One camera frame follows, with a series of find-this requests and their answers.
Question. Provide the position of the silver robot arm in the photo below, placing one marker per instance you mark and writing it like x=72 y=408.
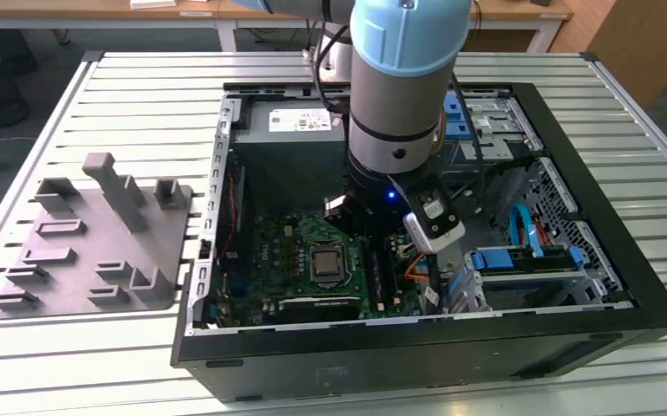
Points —
x=396 y=108

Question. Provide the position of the black RAM slot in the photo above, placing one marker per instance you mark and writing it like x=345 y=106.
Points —
x=396 y=300
x=377 y=306

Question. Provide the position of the silver CPU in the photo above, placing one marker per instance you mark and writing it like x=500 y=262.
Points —
x=325 y=264

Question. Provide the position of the green motherboard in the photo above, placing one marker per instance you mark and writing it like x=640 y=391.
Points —
x=277 y=242

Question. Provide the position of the grey power supply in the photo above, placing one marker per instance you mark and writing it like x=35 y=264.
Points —
x=287 y=173

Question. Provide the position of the black graphics card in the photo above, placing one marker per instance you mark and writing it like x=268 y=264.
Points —
x=321 y=308

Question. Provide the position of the metal disk bay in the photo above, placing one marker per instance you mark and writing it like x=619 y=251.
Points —
x=535 y=276
x=495 y=149

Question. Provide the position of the black PC case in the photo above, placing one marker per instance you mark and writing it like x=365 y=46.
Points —
x=426 y=364

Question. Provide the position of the grey parts rack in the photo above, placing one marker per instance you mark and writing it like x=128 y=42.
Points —
x=107 y=242

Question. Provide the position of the white box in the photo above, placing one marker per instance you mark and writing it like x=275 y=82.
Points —
x=153 y=3

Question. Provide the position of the wooden cabinet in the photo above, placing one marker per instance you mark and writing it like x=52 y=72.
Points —
x=644 y=43

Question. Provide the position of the wooden desk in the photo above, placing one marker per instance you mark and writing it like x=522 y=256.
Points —
x=79 y=11

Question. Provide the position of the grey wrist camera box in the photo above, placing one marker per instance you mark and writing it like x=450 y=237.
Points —
x=434 y=225

